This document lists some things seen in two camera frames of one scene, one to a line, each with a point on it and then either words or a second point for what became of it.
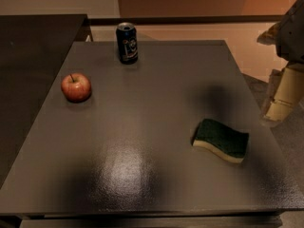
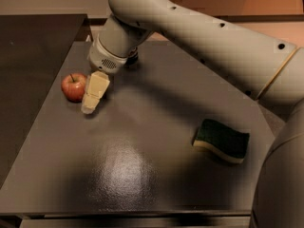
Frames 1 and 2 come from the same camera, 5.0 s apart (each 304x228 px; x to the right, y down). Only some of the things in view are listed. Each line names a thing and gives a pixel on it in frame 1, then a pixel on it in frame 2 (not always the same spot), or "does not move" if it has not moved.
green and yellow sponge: [228, 142] does not move
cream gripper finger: [285, 88] to [98, 83]
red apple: [76, 87] does not move
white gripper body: [293, 37] to [102, 60]
